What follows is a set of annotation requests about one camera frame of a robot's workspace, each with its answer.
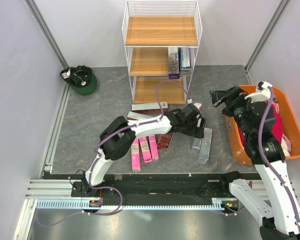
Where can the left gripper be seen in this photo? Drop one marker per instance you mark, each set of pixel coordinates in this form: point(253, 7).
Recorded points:
point(196, 132)

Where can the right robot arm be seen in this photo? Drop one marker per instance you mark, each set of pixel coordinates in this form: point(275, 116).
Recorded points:
point(254, 115)

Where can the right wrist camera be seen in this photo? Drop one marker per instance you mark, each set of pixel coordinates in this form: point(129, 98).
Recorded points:
point(262, 92)

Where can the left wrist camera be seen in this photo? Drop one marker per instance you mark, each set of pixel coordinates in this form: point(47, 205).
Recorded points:
point(198, 105)

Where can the pink box middle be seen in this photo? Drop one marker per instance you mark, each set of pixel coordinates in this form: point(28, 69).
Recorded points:
point(145, 149)

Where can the left aluminium frame post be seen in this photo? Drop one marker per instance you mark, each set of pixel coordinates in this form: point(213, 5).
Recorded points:
point(31, 4)

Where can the purple RiO toothpaste box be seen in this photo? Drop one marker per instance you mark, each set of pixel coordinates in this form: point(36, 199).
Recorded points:
point(173, 63)

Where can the pink box left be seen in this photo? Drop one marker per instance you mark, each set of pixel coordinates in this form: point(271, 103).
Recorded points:
point(135, 156)

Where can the pink box right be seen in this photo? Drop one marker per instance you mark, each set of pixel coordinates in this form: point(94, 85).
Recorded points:
point(153, 147)

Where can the slim silver toothpaste box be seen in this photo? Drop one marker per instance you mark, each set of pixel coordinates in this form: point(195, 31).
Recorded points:
point(196, 145)

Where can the black green cap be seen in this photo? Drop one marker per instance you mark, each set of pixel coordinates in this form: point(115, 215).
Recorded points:
point(81, 79)

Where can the orange plastic basin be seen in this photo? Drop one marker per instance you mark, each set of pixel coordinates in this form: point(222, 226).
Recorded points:
point(290, 126)

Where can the right aluminium frame post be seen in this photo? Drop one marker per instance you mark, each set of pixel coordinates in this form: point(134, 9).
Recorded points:
point(266, 33)

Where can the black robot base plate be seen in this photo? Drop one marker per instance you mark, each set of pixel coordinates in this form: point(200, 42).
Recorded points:
point(215, 185)

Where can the pink box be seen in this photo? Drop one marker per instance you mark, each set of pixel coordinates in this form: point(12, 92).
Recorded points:
point(153, 147)
point(135, 156)
point(145, 149)

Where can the red cloth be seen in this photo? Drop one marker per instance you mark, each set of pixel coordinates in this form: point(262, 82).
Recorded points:
point(277, 129)

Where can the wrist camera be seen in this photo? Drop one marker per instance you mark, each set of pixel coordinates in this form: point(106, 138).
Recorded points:
point(262, 92)
point(198, 105)

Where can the aluminium floor rail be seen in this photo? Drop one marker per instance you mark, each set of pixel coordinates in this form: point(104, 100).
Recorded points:
point(41, 188)

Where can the white pink clothes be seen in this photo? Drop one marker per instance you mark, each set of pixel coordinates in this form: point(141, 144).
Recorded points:
point(286, 145)

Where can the white wire wooden shelf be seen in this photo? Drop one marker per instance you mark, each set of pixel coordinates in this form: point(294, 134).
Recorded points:
point(149, 28)

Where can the dark red toothpaste box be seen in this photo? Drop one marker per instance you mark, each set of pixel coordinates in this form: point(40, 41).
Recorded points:
point(164, 141)

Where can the silver red box front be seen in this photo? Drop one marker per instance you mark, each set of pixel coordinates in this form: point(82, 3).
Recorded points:
point(137, 116)

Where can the silver red box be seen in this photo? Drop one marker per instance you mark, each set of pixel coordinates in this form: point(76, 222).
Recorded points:
point(137, 116)
point(149, 106)

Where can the silver red box rear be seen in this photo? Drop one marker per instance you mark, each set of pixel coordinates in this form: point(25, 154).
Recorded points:
point(149, 106)

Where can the silver Protefix toothpaste box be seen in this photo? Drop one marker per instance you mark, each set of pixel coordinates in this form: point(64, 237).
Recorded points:
point(204, 152)

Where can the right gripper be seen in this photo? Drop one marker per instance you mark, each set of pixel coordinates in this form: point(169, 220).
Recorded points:
point(234, 95)

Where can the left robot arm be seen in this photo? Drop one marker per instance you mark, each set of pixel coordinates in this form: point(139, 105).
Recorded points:
point(117, 139)

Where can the slotted cable duct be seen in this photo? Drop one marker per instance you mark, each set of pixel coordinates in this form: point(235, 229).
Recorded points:
point(80, 204)

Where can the aluminium frame post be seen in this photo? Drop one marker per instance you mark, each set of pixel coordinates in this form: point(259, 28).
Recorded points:
point(266, 33)
point(31, 4)

